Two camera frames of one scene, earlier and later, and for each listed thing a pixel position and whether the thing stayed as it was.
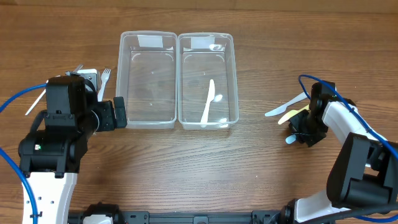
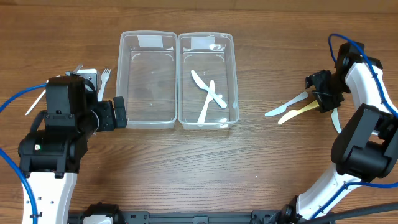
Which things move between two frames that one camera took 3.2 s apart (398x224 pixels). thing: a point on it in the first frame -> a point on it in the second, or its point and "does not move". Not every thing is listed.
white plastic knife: x=290 y=139 -> x=216 y=97
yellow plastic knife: x=291 y=114 does not move
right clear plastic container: x=203 y=56 does not move
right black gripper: x=302 y=125 -> x=325 y=100
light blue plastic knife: x=277 y=111 does not move
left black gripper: x=119 y=112 does not move
